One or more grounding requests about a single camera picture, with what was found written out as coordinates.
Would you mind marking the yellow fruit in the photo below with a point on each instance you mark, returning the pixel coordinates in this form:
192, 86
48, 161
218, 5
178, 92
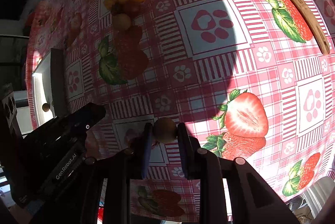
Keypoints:
164, 130

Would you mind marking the pink strawberry tablecloth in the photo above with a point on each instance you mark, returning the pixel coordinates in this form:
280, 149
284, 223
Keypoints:
245, 76

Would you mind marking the white tray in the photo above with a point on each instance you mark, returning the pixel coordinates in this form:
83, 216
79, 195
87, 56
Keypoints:
48, 87

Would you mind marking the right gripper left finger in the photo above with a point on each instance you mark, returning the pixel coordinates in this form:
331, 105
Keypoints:
141, 146

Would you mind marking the pale green round fruit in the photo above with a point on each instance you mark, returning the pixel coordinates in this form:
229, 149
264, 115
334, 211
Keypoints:
121, 22

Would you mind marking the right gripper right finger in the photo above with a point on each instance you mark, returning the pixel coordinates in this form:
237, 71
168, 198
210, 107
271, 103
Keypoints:
188, 151

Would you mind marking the brown fruit in tray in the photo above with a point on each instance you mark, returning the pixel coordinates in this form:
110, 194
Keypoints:
45, 107

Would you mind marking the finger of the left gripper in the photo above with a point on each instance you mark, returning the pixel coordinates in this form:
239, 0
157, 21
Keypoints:
80, 121

